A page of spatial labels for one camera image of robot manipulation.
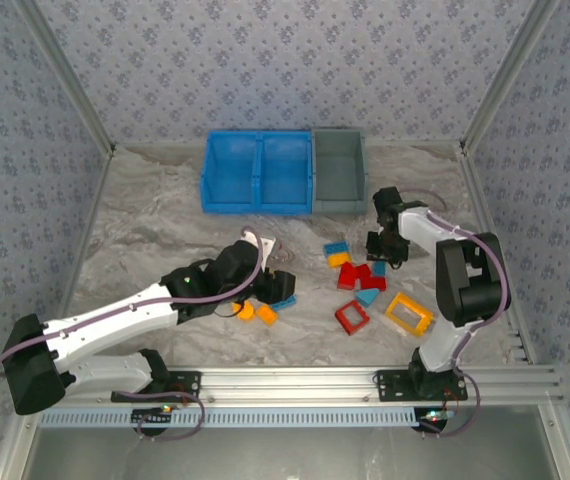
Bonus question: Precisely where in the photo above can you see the blue plastic bin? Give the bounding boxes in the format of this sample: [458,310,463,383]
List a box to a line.
[254,130,315,216]
[198,130,261,215]

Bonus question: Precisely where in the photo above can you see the aluminium mounting rail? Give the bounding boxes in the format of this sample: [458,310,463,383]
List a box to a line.
[62,364,565,407]

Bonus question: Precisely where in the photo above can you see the black controller board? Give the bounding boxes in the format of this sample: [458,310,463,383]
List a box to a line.
[416,407,454,435]
[131,405,174,427]

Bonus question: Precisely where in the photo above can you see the grey metal panel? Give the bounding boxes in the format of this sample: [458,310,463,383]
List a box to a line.
[0,404,570,480]

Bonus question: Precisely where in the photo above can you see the aluminium side rail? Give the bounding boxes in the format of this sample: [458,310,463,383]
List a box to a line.
[57,147,116,321]
[456,142,539,365]

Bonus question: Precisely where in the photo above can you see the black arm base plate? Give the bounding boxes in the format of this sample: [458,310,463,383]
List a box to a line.
[110,370,202,404]
[374,369,469,404]

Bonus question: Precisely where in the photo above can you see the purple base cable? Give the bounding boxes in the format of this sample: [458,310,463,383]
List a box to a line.
[422,372,481,440]
[134,389,207,442]

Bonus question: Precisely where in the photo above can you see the yellow lego window frame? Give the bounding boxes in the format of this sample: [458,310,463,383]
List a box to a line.
[383,291,436,337]

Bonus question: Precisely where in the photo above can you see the light blue slotted cable duct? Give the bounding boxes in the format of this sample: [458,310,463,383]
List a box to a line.
[39,406,420,429]

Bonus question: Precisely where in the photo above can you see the blue sloped lego piece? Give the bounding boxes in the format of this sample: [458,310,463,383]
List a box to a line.
[353,287,380,309]

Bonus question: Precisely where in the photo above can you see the yellow half-round lego piece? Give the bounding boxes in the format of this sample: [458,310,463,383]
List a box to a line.
[231,299,256,323]

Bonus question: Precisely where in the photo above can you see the red lego window frame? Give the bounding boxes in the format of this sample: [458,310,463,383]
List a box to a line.
[334,300,371,336]

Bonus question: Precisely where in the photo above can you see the grey plastic bin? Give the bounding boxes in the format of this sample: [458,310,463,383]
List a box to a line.
[310,128,369,217]

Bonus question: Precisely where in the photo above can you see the aluminium frame post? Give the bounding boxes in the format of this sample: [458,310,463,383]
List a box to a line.
[458,0,562,150]
[14,0,117,154]

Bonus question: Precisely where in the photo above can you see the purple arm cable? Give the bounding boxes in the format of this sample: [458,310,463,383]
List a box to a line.
[0,225,266,379]
[407,187,511,371]

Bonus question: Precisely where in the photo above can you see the orange lego brick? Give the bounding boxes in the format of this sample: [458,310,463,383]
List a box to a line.
[255,304,280,326]

